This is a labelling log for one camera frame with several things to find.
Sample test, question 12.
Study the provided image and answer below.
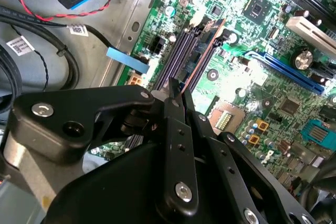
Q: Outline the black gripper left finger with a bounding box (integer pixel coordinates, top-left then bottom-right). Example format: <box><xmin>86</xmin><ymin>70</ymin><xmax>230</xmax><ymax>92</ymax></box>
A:
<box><xmin>3</xmin><ymin>77</ymin><xmax>200</xmax><ymax>217</ymax></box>

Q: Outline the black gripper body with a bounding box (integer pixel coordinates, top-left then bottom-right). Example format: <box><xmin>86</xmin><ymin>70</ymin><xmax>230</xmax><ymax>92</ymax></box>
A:
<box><xmin>43</xmin><ymin>141</ymin><xmax>250</xmax><ymax>224</ymax></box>

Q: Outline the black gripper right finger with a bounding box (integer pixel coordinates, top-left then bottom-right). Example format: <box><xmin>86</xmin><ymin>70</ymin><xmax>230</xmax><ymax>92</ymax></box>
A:
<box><xmin>182</xmin><ymin>87</ymin><xmax>317</xmax><ymax>224</ymax></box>

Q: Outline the blue RAM stick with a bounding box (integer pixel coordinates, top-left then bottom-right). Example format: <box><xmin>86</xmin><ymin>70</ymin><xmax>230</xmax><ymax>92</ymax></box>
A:
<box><xmin>180</xmin><ymin>18</ymin><xmax>227</xmax><ymax>95</ymax></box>

